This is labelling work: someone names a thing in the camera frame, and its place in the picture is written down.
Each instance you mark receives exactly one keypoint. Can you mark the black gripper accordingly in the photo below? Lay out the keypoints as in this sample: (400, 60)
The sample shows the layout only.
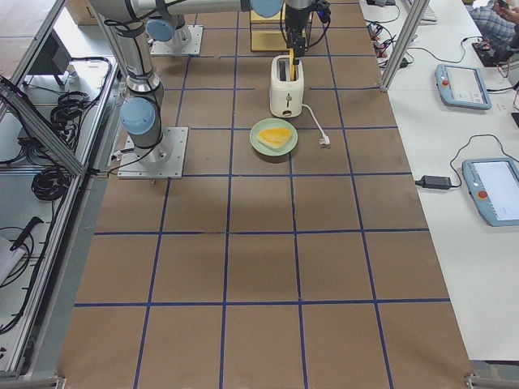
(294, 19)

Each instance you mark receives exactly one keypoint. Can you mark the yellow toast slice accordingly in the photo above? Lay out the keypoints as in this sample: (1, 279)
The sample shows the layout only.
(293, 65)

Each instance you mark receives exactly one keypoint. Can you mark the white toaster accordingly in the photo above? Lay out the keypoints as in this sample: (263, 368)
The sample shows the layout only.
(285, 96)

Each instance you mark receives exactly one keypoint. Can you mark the green plate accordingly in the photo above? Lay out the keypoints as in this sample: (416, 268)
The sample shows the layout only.
(272, 123)

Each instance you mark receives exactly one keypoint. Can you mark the yellow toast on plate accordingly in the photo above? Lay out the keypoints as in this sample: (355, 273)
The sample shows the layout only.
(274, 138)

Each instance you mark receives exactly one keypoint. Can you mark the upper blue teach pendant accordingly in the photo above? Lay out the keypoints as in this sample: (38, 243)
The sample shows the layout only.
(462, 87)

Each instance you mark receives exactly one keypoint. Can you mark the blue teach pendant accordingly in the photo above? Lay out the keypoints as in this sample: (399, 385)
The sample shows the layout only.
(462, 87)
(493, 186)

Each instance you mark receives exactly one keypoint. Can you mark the black power adapter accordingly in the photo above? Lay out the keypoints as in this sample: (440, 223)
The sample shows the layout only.
(434, 182)

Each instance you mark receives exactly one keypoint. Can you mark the person in plaid shirt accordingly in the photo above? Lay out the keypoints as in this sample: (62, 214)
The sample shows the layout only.
(492, 26)

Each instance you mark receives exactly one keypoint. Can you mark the cardboard box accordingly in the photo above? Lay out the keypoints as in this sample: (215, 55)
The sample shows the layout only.
(81, 12)

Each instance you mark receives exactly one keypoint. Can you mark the black monitor left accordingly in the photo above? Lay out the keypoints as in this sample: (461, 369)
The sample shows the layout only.
(52, 59)

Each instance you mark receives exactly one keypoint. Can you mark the lower blue teach pendant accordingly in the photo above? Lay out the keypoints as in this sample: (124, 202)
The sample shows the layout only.
(493, 186)

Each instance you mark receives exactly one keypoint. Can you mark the yellow wire rack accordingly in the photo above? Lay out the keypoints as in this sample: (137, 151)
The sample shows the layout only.
(267, 33)

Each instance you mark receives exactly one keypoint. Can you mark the aluminium frame post right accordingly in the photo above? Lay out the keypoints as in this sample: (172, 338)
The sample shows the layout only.
(403, 40)

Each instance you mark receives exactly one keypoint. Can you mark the aluminium frame beam left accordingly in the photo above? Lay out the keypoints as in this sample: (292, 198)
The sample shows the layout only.
(33, 122)

